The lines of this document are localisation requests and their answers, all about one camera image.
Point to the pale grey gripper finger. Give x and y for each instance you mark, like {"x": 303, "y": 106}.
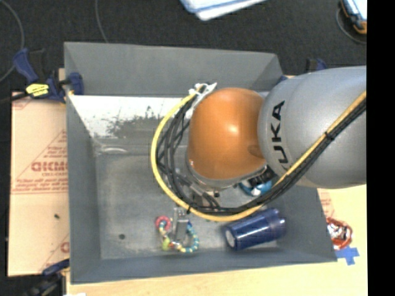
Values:
{"x": 181, "y": 227}

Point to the blue and white toy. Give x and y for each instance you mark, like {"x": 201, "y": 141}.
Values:
{"x": 257, "y": 189}

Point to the grey metal bin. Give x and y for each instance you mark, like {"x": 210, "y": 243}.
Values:
{"x": 129, "y": 196}

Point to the dark blue cup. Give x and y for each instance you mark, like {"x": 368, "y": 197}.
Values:
{"x": 256, "y": 230}

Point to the brown cardboard board red print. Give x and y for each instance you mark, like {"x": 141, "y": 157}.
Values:
{"x": 37, "y": 202}

